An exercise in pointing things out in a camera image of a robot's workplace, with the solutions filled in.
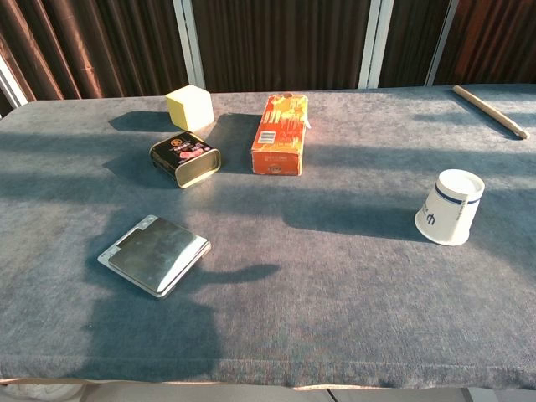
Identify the white paper cup blue print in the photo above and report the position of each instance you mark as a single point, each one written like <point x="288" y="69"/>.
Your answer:
<point x="450" y="213"/>

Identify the orange cardboard box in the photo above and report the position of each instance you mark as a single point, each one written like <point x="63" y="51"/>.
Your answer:
<point x="280" y="134"/>

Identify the black luncheon meat can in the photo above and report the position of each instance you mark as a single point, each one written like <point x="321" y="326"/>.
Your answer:
<point x="180" y="153"/>

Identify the grey-blue tablecloth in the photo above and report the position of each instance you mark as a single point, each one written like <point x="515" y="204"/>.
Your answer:
<point x="318" y="293"/>

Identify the pale yellow cube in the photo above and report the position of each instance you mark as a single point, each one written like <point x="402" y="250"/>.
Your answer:
<point x="190" y="109"/>

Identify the square metal cover plate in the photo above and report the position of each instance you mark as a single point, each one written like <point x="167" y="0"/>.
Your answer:
<point x="157" y="255"/>

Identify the brown pleated curtain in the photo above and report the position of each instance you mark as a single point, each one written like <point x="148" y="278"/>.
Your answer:
<point x="280" y="42"/>

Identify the wooden stick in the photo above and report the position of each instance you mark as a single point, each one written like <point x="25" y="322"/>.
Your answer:
<point x="490" y="111"/>

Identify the white frame post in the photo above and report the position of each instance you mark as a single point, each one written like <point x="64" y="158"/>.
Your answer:
<point x="441" y="42"/>
<point x="375" y="42"/>
<point x="10" y="86"/>
<point x="189" y="42"/>

